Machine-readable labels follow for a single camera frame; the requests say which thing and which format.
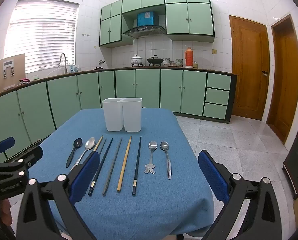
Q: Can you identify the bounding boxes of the white window blinds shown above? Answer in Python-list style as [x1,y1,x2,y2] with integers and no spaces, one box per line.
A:
[4,0,80,74]

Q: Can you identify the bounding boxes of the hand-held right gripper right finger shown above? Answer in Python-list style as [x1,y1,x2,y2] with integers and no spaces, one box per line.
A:
[198,150,283,240]

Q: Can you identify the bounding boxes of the black range hood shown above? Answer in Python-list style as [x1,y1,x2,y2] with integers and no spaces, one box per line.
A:
[122,25,166,39]

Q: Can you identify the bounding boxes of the person's left hand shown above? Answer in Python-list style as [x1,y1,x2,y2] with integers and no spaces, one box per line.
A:
[0,199,13,227]

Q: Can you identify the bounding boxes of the wooden door with handle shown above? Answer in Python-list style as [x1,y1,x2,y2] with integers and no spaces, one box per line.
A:
[229,15,270,121]

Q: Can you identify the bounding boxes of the white two-compartment utensil holder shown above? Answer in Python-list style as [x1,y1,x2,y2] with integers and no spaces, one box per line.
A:
[102,97,143,132]

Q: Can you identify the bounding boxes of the grey chopstick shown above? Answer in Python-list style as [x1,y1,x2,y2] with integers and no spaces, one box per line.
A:
[99,137,107,155]
[102,137,123,195]

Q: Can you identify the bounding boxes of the silver spoon with cartoon handle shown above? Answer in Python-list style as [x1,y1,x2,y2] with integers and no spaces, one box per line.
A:
[144,141,158,174]

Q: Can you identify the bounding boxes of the black chopstick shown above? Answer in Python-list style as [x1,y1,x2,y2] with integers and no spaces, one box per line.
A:
[132,136,142,196]
[88,138,114,196]

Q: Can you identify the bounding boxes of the green upper cabinets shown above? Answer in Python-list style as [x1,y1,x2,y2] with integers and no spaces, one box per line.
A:
[99,0,216,48]

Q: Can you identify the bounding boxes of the green lower cabinets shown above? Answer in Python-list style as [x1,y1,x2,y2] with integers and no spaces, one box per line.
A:
[0,69,237,164]

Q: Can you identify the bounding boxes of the wooden chopstick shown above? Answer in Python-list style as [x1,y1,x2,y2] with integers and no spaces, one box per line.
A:
[92,135,104,152]
[117,136,132,193]

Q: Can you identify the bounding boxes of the black wok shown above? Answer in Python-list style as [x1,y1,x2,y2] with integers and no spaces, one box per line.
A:
[147,55,164,67]

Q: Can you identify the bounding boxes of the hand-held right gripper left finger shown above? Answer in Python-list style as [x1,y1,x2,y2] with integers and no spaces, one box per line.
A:
[16,151,100,240]

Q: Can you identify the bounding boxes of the black spoon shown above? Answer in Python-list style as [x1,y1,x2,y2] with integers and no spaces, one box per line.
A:
[65,138,83,168]

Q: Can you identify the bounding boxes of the red thermos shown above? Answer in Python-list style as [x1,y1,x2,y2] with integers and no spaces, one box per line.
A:
[184,46,194,68]

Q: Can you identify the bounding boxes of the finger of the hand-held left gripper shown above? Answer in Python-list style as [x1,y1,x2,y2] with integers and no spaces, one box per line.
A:
[0,146,43,178]
[0,137,16,165]

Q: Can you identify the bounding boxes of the silver kitchen faucet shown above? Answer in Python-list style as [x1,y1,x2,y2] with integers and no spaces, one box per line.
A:
[58,53,68,74]

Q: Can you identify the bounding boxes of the blue tablecloth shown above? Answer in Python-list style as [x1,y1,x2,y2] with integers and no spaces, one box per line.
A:
[27,108,214,237]

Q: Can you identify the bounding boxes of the green cabinets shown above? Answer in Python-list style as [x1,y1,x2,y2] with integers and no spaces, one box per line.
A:
[0,69,237,164]
[99,0,216,48]

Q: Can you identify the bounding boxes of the brown cardboard box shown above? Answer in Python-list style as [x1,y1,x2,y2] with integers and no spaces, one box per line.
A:
[0,53,26,93]

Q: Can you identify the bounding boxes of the silver cooking pot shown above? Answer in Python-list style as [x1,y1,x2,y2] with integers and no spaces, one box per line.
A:
[131,54,143,67]

